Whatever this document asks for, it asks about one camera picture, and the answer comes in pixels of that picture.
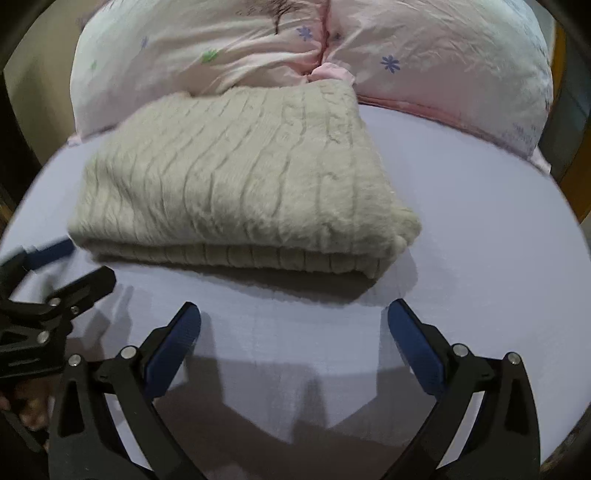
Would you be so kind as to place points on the lavender bed sheet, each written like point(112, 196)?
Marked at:
point(485, 277)

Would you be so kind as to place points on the wooden bed frame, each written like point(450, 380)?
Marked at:
point(559, 92)

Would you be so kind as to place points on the right floral pink pillow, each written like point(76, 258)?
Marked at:
point(415, 69)

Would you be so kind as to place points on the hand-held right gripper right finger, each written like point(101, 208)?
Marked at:
point(415, 350)

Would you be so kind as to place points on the person's left hand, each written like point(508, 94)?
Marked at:
point(30, 406)

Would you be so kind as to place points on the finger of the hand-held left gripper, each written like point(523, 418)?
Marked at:
point(85, 285)
point(48, 254)

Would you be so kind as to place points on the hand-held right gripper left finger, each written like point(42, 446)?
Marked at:
point(173, 353)

